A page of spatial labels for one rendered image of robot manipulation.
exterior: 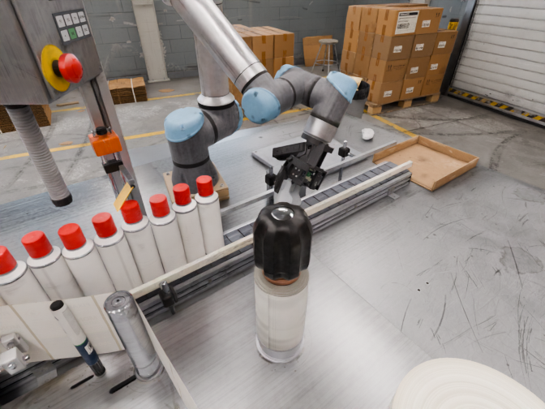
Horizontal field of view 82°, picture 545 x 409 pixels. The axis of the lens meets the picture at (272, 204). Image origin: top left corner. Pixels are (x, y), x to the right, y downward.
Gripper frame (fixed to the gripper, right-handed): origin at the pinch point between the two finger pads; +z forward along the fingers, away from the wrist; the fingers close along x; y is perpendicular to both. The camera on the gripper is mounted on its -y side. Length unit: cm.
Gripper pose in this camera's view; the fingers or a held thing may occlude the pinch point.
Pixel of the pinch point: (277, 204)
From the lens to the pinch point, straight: 83.6
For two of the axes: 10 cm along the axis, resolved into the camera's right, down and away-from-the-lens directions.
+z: -4.1, 8.7, 2.7
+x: 7.0, 1.1, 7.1
